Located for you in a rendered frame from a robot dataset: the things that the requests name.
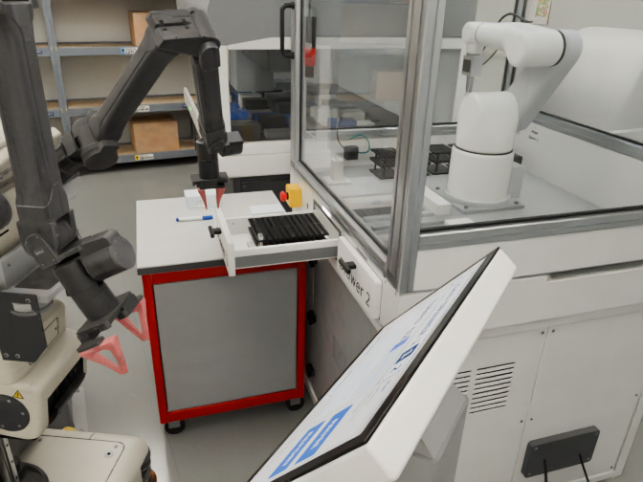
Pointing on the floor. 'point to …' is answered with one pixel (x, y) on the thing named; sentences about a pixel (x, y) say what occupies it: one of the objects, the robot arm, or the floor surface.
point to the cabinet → (511, 384)
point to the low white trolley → (217, 315)
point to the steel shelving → (65, 108)
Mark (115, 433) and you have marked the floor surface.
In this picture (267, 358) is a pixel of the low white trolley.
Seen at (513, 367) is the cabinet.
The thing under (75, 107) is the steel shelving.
